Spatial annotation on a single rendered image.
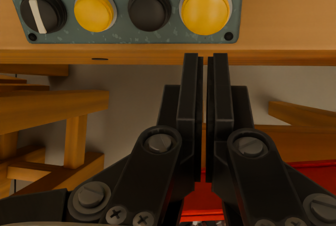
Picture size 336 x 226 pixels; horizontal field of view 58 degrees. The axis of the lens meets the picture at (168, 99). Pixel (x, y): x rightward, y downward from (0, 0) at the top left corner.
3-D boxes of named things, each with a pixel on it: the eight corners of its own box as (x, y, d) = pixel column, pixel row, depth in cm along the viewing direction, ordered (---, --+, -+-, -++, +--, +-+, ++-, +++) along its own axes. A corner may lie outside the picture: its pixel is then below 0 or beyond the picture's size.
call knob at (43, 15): (69, 28, 21) (62, 36, 20) (33, 29, 21) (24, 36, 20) (58, -10, 19) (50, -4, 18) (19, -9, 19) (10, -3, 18)
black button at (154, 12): (169, 26, 20) (167, 34, 19) (133, 26, 20) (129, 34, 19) (167, -11, 18) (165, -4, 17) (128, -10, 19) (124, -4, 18)
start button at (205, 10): (227, 29, 20) (228, 38, 19) (182, 30, 20) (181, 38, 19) (230, -17, 18) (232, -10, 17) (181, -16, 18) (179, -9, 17)
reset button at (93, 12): (117, 27, 20) (113, 34, 19) (82, 27, 20) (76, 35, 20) (111, -10, 19) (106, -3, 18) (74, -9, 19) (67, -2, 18)
